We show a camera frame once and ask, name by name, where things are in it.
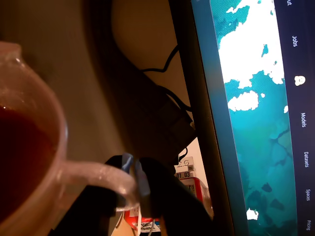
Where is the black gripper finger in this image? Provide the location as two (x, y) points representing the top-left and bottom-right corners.
(134, 156), (219, 236)
(50, 153), (134, 236)

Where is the translucent pink kettle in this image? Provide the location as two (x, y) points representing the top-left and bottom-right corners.
(0, 41), (142, 236)

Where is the brown tea liquid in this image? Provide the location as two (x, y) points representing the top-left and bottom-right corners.
(0, 107), (60, 217)

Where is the red and white box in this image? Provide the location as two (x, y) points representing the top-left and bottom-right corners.
(124, 157), (210, 233)

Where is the computer monitor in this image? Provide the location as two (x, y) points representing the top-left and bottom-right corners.
(169, 0), (315, 236)

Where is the thin black cable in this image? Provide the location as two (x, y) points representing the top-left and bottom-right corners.
(140, 44), (192, 113)

